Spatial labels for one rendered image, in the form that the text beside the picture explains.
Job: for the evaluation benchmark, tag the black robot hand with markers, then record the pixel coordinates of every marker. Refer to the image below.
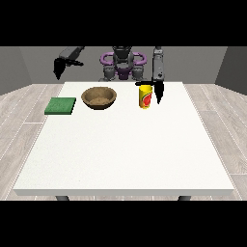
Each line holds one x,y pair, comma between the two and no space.
158,89
59,67

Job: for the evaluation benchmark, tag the green square pad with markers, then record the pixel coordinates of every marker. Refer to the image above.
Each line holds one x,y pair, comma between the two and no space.
60,105

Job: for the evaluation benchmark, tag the brown wooden bowl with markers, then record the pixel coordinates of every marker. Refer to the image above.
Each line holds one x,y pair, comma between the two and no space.
98,97

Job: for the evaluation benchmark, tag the grey robot trunk purple rings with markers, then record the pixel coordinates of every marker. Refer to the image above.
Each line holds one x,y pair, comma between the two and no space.
122,66

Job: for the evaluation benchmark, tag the dark table leg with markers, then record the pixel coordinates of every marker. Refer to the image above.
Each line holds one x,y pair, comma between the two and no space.
62,198
184,198

